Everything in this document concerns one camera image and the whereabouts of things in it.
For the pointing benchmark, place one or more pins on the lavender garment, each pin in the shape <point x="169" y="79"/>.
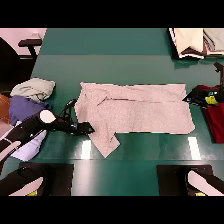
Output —
<point x="31" y="146"/>

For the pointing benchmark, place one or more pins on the brown garment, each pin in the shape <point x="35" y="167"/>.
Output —
<point x="4" y="108"/>

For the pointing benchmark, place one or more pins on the grey-green garment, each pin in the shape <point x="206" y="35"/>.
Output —
<point x="33" y="88"/>

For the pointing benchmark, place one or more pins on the cream garment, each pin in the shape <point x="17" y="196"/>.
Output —
<point x="188" y="40"/>

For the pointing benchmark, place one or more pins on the grey garment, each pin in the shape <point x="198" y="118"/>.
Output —
<point x="215" y="40"/>

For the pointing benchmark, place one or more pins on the purple garment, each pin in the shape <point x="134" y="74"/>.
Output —
<point x="23" y="108"/>

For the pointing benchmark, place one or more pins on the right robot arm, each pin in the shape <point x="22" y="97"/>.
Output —
<point x="203" y="182"/>

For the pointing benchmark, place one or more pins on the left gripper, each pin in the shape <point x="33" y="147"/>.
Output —
<point x="84" y="128"/>

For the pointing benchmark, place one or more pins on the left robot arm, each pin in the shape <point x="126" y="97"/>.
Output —
<point x="28" y="126"/>

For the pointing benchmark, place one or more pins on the pale pink T-shirt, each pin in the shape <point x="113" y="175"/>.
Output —
<point x="143" y="110"/>

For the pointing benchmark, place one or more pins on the red T-shirt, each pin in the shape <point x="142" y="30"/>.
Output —
<point x="216" y="123"/>

